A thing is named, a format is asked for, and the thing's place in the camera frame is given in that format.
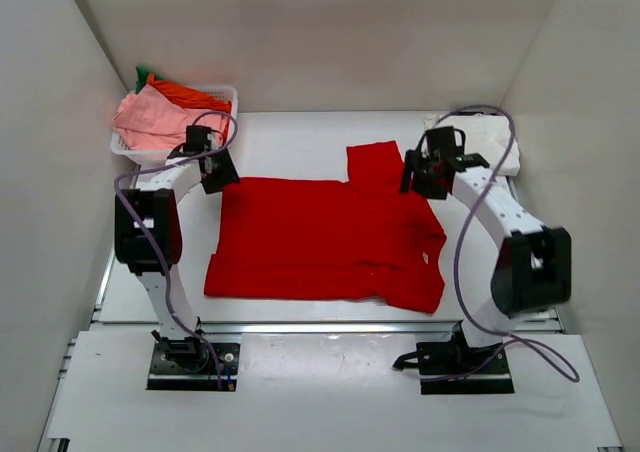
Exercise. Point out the folded white t shirt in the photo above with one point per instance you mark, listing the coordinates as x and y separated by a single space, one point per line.
487 135

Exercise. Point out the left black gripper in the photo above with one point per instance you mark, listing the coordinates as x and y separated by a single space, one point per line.
228 176

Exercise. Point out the pink t shirt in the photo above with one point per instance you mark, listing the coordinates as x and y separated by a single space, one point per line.
140 131

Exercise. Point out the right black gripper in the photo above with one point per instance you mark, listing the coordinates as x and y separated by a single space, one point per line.
414 162

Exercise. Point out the orange t shirt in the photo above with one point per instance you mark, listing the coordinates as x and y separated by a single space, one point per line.
175 105

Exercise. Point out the red t shirt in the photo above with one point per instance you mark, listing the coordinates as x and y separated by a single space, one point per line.
285 239

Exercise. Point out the green cloth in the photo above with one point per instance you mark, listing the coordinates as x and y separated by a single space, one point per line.
142 73

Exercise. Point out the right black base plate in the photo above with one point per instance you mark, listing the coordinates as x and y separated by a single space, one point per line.
454 368

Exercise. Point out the white plastic basket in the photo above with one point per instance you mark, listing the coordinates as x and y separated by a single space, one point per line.
218 121

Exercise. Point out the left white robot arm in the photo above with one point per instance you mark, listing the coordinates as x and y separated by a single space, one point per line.
148 237

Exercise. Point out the aluminium rail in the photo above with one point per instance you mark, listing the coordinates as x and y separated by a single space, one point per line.
371 327

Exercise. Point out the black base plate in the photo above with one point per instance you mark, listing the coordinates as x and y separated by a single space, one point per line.
188 365
454 368

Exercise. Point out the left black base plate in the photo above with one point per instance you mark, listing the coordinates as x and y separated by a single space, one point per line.
188 365

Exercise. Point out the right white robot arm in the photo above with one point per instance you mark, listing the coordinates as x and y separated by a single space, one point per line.
533 270

